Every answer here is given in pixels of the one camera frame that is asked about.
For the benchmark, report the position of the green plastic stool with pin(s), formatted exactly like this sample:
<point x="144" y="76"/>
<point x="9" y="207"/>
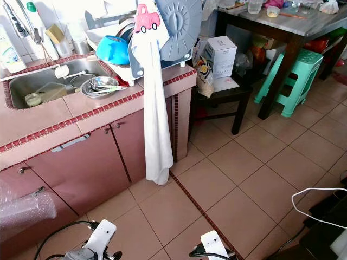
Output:
<point x="298" y="70"/>

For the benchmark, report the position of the white paper sheet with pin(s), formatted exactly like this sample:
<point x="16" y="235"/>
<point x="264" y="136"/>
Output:
<point x="225" y="84"/>

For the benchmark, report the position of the white bottle green cap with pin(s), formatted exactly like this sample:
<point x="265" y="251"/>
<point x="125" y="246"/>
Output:
<point x="35" y="19"/>

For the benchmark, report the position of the red plastic basin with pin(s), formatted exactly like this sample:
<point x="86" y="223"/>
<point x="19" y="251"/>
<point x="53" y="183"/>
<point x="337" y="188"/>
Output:
<point x="317" y="43"/>

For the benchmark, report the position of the grey round plastic cover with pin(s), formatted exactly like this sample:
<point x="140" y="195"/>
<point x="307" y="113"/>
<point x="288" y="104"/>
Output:
<point x="181" y="24"/>

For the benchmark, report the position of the steel cup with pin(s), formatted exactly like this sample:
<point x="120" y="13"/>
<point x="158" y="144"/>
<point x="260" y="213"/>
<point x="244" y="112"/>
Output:
<point x="80" y="47"/>

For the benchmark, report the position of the small pale lidded jar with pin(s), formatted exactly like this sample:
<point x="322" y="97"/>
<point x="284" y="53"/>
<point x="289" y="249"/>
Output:
<point x="33" y="99"/>

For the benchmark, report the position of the white towel pink car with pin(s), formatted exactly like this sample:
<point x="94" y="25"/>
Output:
<point x="157" y="108"/>

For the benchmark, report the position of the clear bubble wrap sheet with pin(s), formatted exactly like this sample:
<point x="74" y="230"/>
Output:
<point x="21" y="211"/>

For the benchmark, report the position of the yellow sponge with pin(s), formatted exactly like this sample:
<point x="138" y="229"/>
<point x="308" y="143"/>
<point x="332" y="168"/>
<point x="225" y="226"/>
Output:
<point x="55" y="33"/>

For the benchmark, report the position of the white dish soap bottle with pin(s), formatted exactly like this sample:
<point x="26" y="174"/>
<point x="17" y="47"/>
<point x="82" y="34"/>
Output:
<point x="8" y="54"/>

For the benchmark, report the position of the white plastic bag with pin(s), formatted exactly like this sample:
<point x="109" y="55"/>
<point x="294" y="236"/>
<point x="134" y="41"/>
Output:
<point x="329" y="6"/>

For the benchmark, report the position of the black case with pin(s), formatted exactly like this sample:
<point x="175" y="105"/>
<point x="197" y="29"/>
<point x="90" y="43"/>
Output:
<point x="325" y="227"/>

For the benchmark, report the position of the printed paper packet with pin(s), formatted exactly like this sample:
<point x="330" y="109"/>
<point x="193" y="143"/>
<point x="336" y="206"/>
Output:
<point x="205" y="73"/>

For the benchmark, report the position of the clear plastic food container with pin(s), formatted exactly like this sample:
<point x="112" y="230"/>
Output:
<point x="51" y="92"/>

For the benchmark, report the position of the chrome sink faucet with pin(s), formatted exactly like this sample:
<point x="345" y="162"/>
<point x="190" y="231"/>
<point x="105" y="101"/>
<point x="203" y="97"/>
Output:
<point x="23" y="25"/>

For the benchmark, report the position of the pink kitchen cabinet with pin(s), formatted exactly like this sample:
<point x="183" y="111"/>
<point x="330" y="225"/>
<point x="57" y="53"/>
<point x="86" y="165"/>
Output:
<point x="87" y="173"/>

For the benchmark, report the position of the pink cloth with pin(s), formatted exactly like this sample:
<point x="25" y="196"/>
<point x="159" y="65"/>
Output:
<point x="274" y="2"/>

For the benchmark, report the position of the white plastic ladle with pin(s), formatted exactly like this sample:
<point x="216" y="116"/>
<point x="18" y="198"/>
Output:
<point x="62" y="71"/>

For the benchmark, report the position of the wide steel bowl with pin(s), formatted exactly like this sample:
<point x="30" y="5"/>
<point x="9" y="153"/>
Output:
<point x="89" y="92"/>

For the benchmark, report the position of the dark table steel top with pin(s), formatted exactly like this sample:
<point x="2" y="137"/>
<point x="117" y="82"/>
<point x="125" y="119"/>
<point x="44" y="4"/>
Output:
<point x="309" y="24"/>

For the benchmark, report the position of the stainless steel sink basin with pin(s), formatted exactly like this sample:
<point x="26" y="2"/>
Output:
<point x="40" y="81"/>

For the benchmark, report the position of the white cardboard box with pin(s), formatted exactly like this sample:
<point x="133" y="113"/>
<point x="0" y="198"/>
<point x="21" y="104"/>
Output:
<point x="221" y="54"/>

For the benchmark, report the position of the black low table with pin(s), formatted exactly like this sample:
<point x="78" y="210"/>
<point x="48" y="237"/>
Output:
<point x="222" y="96"/>

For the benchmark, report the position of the white dish rack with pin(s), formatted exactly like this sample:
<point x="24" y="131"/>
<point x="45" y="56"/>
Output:
<point x="95" y="33"/>

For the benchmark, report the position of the small steel bowl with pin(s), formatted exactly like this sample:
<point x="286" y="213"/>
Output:
<point x="81" y="80"/>

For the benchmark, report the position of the orange chopsticks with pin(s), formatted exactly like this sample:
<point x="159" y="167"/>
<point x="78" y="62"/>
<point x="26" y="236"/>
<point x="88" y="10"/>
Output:
<point x="293" y="15"/>

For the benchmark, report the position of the clear plastic cup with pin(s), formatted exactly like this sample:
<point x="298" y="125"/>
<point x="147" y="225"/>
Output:
<point x="255" y="5"/>

